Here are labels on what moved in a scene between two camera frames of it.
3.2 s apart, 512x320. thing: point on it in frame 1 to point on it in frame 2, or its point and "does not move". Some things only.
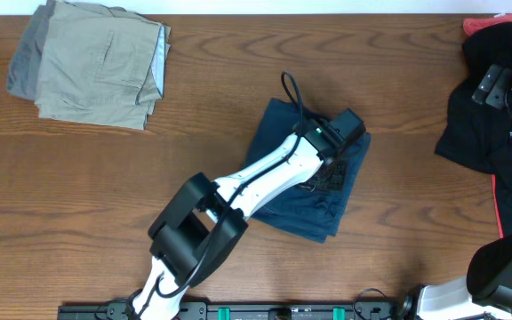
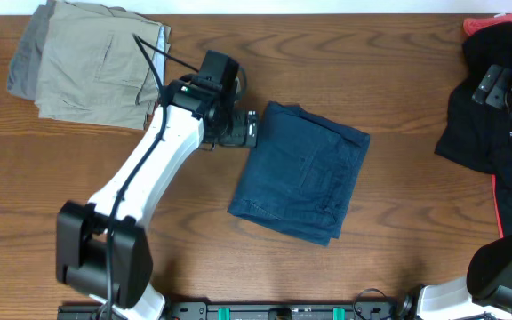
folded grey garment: [25, 64] does not move
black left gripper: [341, 174] to [241, 137]
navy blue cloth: [295, 209] does not move
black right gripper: [495, 88] does not move
